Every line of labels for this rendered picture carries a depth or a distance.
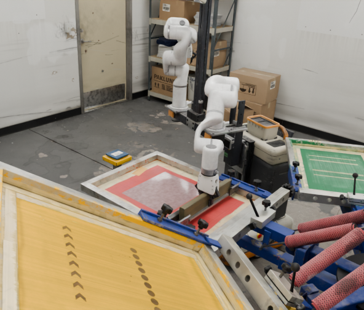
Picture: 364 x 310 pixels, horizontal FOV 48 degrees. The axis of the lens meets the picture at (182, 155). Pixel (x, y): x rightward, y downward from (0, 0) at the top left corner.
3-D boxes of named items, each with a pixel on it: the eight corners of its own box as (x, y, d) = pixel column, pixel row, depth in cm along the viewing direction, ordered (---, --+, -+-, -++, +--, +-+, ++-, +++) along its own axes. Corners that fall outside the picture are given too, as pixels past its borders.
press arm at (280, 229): (251, 230, 182) (253, 220, 179) (258, 224, 186) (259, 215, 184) (286, 246, 172) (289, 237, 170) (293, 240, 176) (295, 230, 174)
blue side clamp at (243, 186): (216, 187, 225) (217, 176, 222) (221, 184, 229) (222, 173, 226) (264, 207, 209) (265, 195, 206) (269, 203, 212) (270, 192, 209)
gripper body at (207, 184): (222, 171, 191) (220, 192, 196) (205, 164, 196) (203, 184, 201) (213, 176, 185) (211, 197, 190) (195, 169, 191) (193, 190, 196)
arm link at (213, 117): (222, 118, 204) (219, 157, 196) (197, 116, 205) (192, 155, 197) (224, 111, 196) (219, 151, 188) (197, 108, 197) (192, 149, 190)
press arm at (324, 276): (144, 200, 224) (144, 191, 221) (151, 196, 228) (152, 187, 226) (379, 320, 155) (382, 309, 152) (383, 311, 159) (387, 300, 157)
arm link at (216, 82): (205, 69, 209) (242, 72, 207) (208, 78, 246) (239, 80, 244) (203, 98, 210) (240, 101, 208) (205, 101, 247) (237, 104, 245)
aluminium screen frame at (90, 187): (80, 189, 213) (80, 183, 211) (156, 156, 255) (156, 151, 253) (200, 256, 169) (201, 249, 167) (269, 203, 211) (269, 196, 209)
